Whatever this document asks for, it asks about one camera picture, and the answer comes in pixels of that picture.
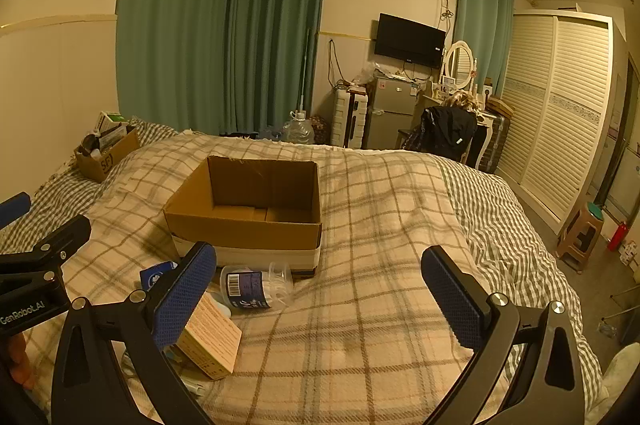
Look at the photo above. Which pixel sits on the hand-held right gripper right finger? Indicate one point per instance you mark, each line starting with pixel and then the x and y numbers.
pixel 455 300

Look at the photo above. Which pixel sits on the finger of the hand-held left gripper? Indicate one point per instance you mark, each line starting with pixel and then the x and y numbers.
pixel 55 245
pixel 12 209

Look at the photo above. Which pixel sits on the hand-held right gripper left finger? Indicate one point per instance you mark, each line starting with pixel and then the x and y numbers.
pixel 180 295

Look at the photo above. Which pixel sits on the small blue packet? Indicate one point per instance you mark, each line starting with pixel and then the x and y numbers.
pixel 155 277

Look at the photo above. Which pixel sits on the tan medicine box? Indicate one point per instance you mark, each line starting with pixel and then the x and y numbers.
pixel 210 340

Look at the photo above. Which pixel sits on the clear plastic bottle blue label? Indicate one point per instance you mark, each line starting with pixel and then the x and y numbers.
pixel 250 287

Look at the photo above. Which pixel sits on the large cardboard box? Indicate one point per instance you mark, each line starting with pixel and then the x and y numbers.
pixel 250 232

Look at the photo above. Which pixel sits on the person's left hand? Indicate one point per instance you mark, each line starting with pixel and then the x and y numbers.
pixel 22 360

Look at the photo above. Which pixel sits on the grey gingham bed sheet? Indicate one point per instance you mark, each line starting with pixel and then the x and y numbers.
pixel 500 225

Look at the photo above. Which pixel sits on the small cardboard box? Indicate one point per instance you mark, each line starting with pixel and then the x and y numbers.
pixel 107 162

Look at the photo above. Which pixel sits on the green and white carton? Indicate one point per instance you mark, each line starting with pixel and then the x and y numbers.
pixel 112 122

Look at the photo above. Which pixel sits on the brown plastic stool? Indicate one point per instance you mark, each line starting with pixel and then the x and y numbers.
pixel 575 230

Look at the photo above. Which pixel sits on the brown suitcase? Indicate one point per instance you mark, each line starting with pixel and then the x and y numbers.
pixel 500 140

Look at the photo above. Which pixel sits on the black jacket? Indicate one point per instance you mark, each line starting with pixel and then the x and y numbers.
pixel 450 130

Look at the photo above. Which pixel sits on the red fire extinguisher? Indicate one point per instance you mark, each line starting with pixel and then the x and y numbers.
pixel 617 237

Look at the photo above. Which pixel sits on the silver mini fridge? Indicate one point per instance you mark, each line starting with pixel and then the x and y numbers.
pixel 387 115

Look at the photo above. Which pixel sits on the blond furry item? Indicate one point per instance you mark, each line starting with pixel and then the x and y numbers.
pixel 465 100

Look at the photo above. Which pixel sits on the clear water jug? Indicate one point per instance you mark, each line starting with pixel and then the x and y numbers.
pixel 298 131

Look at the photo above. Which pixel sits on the white louvered wardrobe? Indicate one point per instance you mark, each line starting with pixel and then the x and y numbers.
pixel 555 115

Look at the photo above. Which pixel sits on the white ribbed suitcase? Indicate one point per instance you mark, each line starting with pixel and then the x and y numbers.
pixel 345 120

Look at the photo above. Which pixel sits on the dark floral bag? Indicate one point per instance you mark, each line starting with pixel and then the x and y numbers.
pixel 321 130

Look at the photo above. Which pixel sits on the white oval mirror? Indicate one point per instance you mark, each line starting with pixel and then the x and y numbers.
pixel 460 62

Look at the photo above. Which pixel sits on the clear plastic bag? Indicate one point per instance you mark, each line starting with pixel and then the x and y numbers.
pixel 365 75

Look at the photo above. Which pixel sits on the wide green curtain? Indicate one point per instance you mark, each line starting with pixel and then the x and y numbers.
pixel 175 20

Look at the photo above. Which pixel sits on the mop pole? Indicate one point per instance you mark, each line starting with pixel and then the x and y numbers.
pixel 304 75

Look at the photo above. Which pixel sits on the teal curtain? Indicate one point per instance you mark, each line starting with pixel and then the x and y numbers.
pixel 482 30

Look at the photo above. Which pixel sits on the narrow green curtain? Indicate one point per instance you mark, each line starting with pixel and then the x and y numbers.
pixel 275 30

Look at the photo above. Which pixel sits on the black wall television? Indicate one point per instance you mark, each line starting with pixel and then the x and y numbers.
pixel 407 40

